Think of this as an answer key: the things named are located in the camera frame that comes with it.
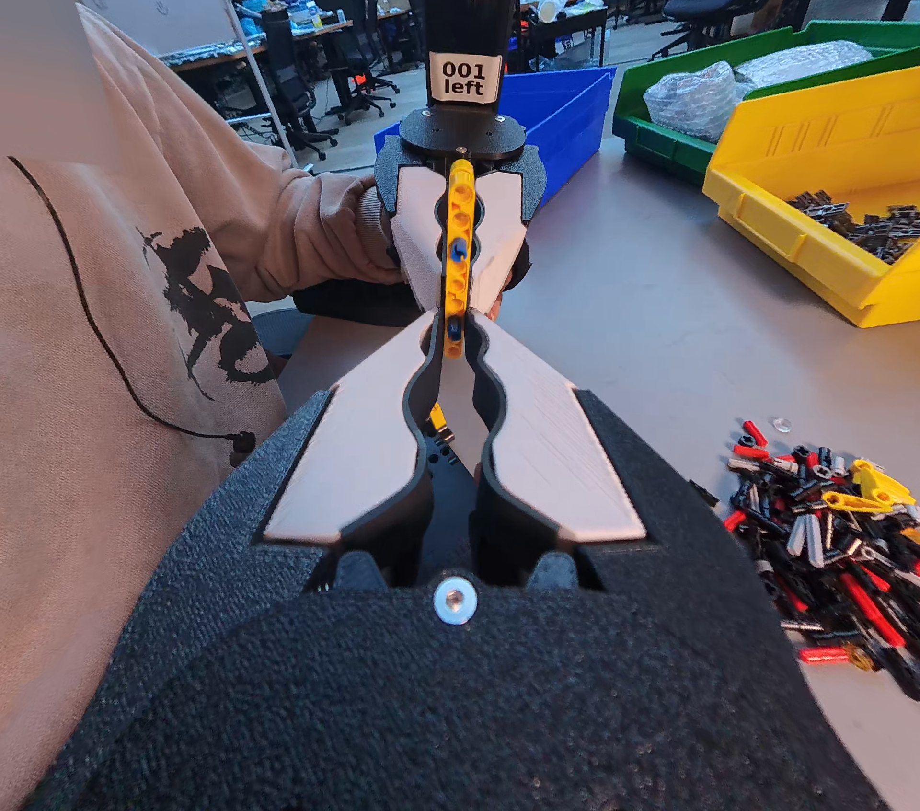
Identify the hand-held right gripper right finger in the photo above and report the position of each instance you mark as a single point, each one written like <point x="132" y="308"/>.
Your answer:
<point x="560" y="459"/>

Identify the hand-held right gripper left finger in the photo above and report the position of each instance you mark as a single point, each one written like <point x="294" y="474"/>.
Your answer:
<point x="345" y="459"/>

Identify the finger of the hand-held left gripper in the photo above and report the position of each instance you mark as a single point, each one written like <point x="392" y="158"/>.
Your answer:
<point x="503" y="228"/>
<point x="417" y="221"/>

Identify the long yellow building beam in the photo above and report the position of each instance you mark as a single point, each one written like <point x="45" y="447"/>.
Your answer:
<point x="458" y="279"/>

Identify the pile of small building parts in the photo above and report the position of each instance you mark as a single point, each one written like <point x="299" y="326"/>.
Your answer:
<point x="826" y="538"/>

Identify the person's left forearm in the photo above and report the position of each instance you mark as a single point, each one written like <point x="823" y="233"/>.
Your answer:
<point x="316" y="228"/>

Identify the grey desk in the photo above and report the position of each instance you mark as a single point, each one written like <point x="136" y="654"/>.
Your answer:
<point x="647" y="322"/>

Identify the person's left hand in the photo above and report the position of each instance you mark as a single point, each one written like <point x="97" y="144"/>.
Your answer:
<point x="499" y="302"/>

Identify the blue plastic bin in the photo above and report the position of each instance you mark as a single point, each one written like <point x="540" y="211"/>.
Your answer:
<point x="560" y="113"/>

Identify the yellow black toy robot body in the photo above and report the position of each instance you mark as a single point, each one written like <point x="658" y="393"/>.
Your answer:
<point x="449" y="509"/>

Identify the green plastic bin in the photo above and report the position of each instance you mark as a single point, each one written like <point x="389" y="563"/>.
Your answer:
<point x="654" y="139"/>

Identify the crumpled clear plastic bag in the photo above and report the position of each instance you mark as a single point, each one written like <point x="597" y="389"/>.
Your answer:
<point x="686" y="103"/>

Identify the person's beige sweatshirt torso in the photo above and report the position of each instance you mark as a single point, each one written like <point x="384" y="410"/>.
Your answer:
<point x="57" y="466"/>

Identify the yellow plastic bin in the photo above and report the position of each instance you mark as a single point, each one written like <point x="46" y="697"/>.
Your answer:
<point x="805" y="250"/>

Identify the flat clear plastic bag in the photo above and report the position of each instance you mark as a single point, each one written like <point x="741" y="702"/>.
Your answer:
<point x="805" y="63"/>

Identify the heap of black building parts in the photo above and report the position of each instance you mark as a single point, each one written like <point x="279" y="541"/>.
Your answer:
<point x="862" y="228"/>

